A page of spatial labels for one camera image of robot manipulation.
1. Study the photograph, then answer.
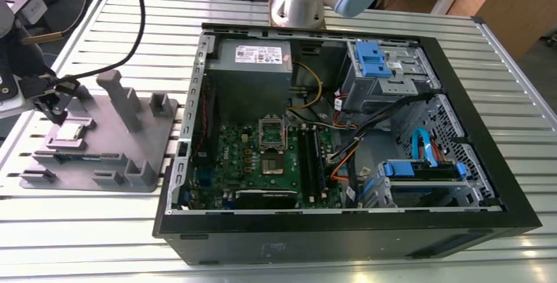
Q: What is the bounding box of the blue flat data wire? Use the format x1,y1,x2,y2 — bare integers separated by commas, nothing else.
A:
411,128,440,169

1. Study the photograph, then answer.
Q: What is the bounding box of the grey metal disk bay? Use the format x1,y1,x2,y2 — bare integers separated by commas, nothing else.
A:
360,158,500,209

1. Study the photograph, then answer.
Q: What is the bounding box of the black PC case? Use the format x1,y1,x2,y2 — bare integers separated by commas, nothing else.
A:
151,22,543,267

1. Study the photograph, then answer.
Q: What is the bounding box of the blue plastic drive latch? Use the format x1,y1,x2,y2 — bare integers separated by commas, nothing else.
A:
359,61,394,78
354,40,387,65

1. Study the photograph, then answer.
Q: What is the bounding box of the CPU socket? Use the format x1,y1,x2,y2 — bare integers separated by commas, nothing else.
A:
259,152,288,176

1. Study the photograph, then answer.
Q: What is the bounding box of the black graphics card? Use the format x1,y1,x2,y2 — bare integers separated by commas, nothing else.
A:
233,188,300,211

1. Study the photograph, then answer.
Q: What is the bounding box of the grey plastic parts rack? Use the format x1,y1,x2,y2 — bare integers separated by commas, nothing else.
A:
18,69,180,193

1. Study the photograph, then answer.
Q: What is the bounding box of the black sleeved cable bundle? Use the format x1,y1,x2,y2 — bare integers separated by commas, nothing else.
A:
333,93,438,209

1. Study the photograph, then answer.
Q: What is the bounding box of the grey metal drive cage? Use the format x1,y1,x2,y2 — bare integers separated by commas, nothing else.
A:
338,40,440,114

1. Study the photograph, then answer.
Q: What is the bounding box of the metal socket cover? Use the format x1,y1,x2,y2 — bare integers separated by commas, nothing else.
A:
259,113,288,151

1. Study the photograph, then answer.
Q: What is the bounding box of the multicolour power wire bundle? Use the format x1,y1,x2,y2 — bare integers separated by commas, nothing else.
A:
328,134,368,185

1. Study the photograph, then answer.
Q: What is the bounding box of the green motherboard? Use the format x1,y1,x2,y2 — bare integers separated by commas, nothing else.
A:
191,113,346,211

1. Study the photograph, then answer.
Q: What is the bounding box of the white camera black bracket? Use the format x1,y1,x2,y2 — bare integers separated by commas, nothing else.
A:
0,74,28,118

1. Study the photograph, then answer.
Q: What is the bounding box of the RAM stick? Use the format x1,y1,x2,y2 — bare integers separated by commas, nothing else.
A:
52,153,105,162

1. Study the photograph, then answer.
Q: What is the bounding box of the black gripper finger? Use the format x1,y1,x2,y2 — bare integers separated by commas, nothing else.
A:
52,79,82,125
33,95,58,124

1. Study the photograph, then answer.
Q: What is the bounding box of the black RAM slot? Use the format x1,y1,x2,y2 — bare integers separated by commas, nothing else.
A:
311,125,328,199
297,125,315,201

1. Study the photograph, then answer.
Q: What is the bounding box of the thick black camera cable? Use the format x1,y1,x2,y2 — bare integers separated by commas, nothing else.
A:
18,0,146,98

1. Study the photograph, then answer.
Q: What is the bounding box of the silver CPU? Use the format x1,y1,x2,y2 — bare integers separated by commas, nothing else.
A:
57,123,86,141

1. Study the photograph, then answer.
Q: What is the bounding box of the hard disk in blue carrier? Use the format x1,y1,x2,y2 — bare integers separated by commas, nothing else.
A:
378,159,470,183

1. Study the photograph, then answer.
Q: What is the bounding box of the brown wooden cabinet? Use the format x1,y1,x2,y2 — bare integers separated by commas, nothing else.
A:
472,0,557,62

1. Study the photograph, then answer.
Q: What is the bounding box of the grey power supply unit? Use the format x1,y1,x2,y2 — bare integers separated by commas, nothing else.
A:
203,38,293,123

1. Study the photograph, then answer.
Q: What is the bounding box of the yellow wire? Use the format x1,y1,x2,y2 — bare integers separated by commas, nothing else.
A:
285,61,323,111

